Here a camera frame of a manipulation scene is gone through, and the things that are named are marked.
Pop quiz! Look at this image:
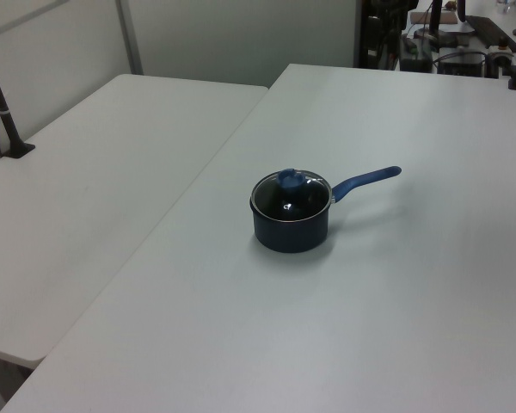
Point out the black computer keyboard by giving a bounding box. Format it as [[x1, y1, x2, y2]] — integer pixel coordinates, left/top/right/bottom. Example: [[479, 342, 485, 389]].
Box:
[[465, 15, 516, 51]]

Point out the dark blue saucepan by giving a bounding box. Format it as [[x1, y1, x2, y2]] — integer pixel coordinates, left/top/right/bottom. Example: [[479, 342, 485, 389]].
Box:
[[249, 165, 402, 254]]

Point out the black electronics box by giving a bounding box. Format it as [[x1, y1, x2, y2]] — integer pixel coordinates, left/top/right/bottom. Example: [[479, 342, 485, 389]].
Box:
[[398, 35, 436, 73]]

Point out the monitor stand with grey base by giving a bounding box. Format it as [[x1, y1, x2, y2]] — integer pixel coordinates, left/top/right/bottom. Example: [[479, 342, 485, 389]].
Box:
[[413, 0, 476, 46]]

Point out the white folding side table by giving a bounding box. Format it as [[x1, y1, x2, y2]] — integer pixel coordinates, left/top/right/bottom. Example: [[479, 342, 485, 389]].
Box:
[[0, 73, 270, 363]]

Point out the glass lid with blue knob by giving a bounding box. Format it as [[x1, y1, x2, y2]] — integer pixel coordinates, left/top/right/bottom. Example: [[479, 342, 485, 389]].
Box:
[[251, 167, 332, 224]]

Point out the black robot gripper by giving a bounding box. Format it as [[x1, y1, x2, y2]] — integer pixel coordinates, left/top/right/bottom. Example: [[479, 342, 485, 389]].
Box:
[[368, 0, 419, 32]]

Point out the brown desk mat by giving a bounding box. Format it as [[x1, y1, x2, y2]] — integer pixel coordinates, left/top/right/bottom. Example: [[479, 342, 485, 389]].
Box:
[[409, 11, 458, 26]]

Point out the dark control box with cables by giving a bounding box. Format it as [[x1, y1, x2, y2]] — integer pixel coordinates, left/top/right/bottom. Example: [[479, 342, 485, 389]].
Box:
[[437, 50, 488, 77]]

